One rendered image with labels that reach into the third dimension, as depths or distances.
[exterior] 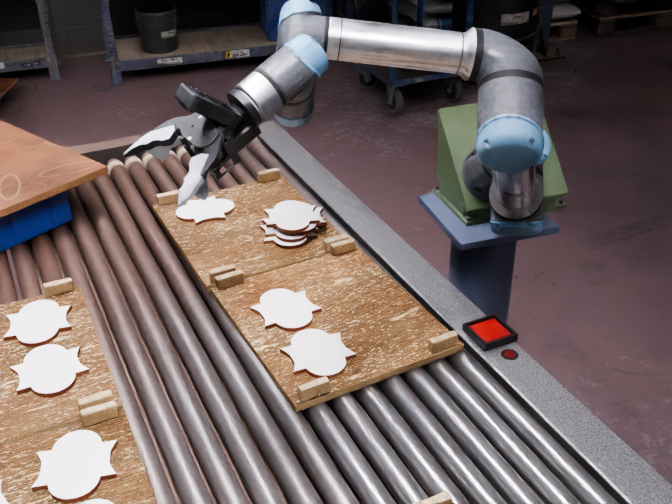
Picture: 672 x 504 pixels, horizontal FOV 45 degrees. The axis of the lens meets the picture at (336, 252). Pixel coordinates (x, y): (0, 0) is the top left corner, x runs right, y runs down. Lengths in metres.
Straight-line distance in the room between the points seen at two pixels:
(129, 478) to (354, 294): 0.61
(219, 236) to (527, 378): 0.78
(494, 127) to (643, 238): 2.52
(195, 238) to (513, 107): 0.81
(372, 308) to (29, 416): 0.66
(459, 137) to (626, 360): 1.33
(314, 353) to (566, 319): 1.91
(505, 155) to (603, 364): 1.72
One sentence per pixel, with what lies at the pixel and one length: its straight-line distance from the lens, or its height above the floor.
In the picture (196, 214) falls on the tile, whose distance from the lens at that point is 1.97.
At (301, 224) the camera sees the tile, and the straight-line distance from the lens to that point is 1.83.
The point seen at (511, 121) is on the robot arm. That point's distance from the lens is 1.44.
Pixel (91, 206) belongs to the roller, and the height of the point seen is 0.92.
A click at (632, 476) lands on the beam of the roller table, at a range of 1.38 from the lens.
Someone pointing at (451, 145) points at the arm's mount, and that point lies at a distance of 2.08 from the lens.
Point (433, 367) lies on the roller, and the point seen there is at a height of 0.91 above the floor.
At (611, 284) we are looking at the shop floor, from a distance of 3.54.
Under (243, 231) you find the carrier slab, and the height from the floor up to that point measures 0.94.
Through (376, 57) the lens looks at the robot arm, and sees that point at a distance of 1.49.
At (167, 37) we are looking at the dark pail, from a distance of 5.89.
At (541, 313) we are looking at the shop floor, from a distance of 3.29.
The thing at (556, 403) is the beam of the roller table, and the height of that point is 0.92.
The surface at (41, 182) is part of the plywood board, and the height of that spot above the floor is 1.04.
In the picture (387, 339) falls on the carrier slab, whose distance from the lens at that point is 1.54.
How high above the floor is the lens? 1.87
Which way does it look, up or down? 31 degrees down
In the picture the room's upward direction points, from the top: 1 degrees counter-clockwise
